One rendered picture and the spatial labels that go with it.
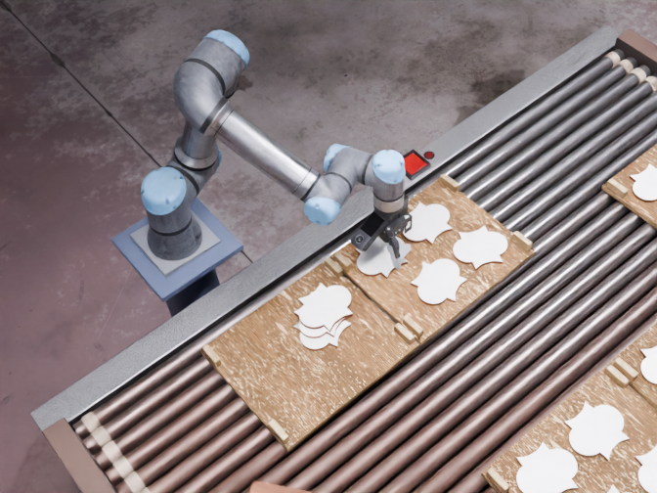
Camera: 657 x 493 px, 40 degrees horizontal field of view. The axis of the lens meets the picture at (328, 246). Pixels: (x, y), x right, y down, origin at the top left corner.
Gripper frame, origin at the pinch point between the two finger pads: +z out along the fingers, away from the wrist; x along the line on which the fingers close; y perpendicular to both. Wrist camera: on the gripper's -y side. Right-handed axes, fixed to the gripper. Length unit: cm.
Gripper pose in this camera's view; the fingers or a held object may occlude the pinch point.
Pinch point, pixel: (381, 255)
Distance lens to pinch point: 234.7
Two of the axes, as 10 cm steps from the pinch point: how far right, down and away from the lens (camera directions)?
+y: 7.6, -5.3, 3.7
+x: -6.4, -5.9, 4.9
